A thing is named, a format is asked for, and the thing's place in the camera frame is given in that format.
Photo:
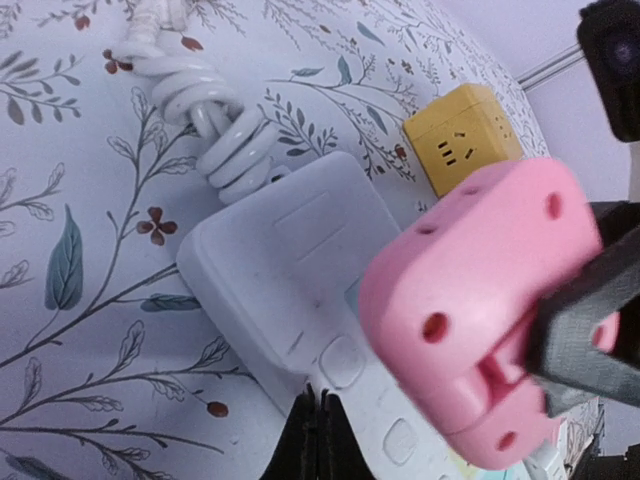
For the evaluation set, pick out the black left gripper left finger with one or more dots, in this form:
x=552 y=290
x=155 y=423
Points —
x=297 y=453

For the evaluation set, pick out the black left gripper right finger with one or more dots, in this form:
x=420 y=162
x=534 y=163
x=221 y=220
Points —
x=340 y=456

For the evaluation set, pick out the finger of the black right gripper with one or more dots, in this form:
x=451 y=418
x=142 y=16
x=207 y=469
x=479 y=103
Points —
x=584 y=341

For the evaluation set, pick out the pink plug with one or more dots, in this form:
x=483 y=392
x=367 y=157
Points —
x=448 y=305

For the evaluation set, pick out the white power strip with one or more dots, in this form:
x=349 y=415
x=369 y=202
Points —
x=278 y=274

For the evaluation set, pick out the yellow cube socket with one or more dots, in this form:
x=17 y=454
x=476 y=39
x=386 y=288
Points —
x=460 y=133

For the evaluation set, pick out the aluminium corner post right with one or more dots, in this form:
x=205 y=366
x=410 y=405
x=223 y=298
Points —
x=551 y=68

